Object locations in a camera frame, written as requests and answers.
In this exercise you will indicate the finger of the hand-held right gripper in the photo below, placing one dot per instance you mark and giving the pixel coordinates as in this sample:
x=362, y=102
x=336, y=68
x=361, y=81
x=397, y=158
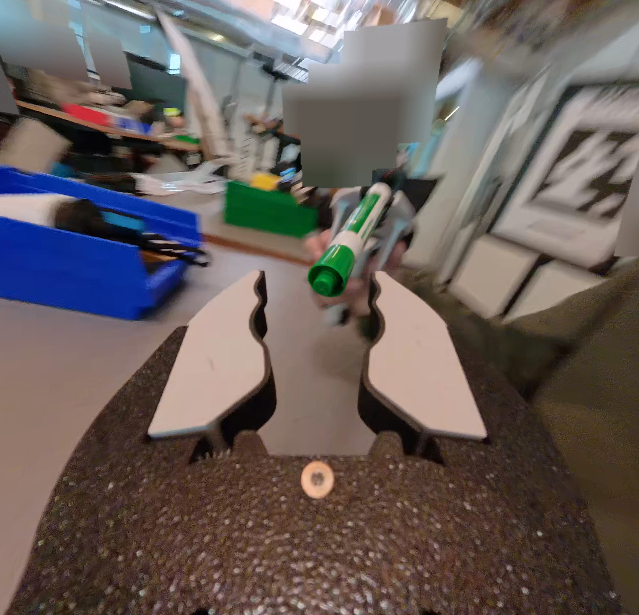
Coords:
x=344, y=210
x=397, y=225

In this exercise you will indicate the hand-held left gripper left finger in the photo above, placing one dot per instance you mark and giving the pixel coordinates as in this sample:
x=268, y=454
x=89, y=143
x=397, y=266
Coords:
x=214, y=365

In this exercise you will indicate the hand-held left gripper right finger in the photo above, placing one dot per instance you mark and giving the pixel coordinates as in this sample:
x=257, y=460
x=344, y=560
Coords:
x=424, y=370

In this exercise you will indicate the green dry erase marker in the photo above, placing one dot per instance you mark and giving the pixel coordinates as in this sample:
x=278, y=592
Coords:
x=359, y=220

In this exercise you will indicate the person's right hand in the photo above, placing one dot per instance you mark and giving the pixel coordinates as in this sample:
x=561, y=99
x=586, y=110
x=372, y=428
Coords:
x=362, y=295

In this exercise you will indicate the green plastic bin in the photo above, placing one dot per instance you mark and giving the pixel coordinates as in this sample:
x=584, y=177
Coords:
x=264, y=210

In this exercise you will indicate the yellow plastic bin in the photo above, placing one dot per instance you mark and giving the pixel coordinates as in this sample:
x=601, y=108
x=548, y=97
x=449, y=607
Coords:
x=263, y=181

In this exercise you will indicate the white foam panel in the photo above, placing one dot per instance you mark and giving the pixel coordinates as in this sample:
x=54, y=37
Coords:
x=494, y=275
x=554, y=290

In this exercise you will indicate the white tablet stand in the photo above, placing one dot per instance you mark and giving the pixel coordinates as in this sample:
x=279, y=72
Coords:
x=189, y=180

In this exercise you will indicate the blue plastic bin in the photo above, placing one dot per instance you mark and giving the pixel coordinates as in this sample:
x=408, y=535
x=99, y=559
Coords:
x=75, y=275

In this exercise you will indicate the light blue case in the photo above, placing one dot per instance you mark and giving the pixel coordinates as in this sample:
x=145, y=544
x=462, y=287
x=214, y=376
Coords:
x=122, y=223

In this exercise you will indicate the black framed tag sign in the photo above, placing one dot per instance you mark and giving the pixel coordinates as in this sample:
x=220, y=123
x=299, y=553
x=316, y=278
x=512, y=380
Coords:
x=574, y=175

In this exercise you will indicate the printed instruction sheet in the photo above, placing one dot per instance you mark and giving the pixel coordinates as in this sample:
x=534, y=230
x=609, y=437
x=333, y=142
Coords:
x=199, y=95

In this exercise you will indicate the long wooden workbench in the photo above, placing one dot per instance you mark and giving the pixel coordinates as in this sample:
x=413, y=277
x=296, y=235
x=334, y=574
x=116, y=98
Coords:
x=149, y=136

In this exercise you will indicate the dark monitor screen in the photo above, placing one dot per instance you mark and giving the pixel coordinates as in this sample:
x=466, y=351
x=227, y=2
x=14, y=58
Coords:
x=159, y=83

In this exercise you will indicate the white cylinder black cap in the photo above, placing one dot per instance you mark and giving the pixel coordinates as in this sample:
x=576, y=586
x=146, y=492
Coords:
x=30, y=208

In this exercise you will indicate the red plastic bin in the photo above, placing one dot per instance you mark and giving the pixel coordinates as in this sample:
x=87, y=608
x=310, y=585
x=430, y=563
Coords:
x=85, y=114

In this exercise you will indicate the grey board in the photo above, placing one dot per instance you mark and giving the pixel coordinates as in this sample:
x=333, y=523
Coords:
x=30, y=145

